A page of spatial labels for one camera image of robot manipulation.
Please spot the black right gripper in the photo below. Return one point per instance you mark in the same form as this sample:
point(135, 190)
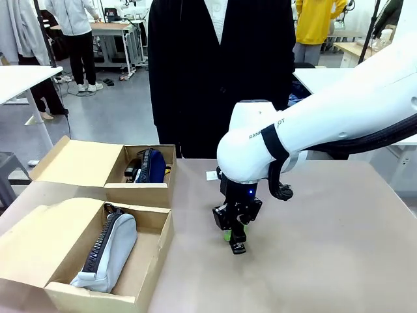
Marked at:
point(238, 205)

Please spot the black stapler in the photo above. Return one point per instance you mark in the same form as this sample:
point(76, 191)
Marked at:
point(238, 246)

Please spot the navy Campus pencil case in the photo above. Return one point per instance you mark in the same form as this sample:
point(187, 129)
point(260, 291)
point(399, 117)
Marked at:
point(153, 166)

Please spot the grey Campus pencil case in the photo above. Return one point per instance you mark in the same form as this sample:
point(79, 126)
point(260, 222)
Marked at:
point(114, 251)

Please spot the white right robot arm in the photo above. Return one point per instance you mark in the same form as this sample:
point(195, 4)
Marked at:
point(325, 124)

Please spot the small cardboard box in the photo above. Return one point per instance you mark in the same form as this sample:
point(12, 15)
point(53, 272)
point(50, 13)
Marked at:
point(78, 166)

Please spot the large cardboard box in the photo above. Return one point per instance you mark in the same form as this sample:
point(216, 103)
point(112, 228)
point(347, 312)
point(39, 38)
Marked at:
point(36, 247)

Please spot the person in black coat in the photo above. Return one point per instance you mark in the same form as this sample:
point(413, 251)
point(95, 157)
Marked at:
point(221, 81)

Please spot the blue cloth item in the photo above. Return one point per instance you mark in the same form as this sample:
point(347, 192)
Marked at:
point(298, 93)

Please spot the light wood table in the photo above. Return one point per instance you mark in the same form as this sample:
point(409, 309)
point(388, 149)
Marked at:
point(352, 49)

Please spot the person in yellow jacket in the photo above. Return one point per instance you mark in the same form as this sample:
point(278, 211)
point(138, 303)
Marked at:
point(317, 23)

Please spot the grey metal stool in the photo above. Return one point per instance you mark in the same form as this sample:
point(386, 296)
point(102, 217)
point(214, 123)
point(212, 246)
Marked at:
point(11, 176)

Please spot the thin black stand pole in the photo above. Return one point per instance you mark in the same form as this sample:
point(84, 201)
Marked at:
point(368, 32)

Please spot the wooden top workbench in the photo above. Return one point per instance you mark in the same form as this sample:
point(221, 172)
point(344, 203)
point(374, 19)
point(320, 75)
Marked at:
point(107, 27)

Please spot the clear plastic jar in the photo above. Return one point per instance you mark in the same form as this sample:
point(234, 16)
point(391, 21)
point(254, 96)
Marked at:
point(386, 34)

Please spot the person in white jacket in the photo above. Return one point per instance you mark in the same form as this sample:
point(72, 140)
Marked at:
point(76, 39)

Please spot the white side table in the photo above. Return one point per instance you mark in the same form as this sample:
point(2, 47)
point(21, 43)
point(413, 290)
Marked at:
point(23, 80)

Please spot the hanging black jacket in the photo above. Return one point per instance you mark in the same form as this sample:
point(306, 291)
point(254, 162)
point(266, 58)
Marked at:
point(387, 14)

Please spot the black tripod pole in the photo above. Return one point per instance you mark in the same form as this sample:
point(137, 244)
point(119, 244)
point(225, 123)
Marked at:
point(47, 42)

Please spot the person in grey hoodie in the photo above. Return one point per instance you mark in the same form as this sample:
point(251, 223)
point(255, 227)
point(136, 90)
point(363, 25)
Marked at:
point(26, 32)

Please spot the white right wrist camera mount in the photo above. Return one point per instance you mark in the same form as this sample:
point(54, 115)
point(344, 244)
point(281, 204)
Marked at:
point(211, 175)

